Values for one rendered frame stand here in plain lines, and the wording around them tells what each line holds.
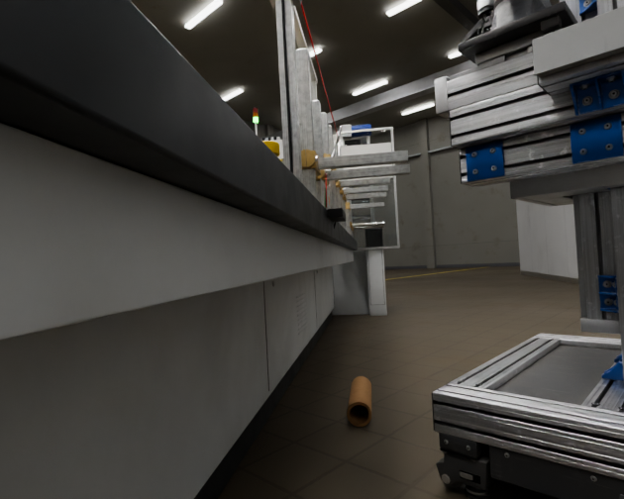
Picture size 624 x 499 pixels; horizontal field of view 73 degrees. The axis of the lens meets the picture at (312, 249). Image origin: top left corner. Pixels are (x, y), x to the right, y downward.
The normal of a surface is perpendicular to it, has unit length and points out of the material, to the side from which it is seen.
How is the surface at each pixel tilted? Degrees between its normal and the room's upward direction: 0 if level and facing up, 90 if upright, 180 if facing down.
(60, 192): 90
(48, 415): 90
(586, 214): 90
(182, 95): 90
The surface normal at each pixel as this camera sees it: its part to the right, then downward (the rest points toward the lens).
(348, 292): -0.14, -0.02
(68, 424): 0.99, -0.06
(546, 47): -0.69, 0.02
